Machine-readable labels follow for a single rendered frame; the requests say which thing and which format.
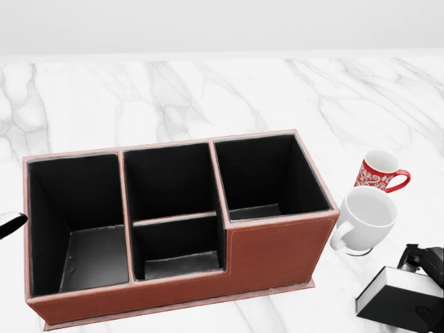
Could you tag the red patterned mug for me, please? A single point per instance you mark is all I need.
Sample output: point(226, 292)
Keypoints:
point(369, 175)

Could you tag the black book with white pages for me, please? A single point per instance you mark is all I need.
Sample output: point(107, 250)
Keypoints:
point(392, 305)

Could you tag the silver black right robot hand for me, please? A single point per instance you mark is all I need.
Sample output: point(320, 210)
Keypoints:
point(431, 260)

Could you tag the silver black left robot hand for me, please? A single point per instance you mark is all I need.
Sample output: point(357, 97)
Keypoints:
point(10, 223)

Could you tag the white mug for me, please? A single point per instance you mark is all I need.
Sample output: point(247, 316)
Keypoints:
point(367, 222)

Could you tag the red-brown desk caddy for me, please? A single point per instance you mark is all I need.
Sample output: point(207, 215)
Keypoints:
point(277, 249)

